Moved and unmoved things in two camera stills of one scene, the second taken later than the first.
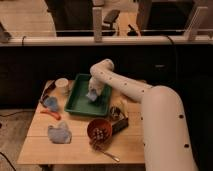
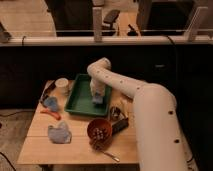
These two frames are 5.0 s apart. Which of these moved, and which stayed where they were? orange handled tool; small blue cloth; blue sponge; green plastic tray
Moved: blue sponge
Stayed: orange handled tool; small blue cloth; green plastic tray
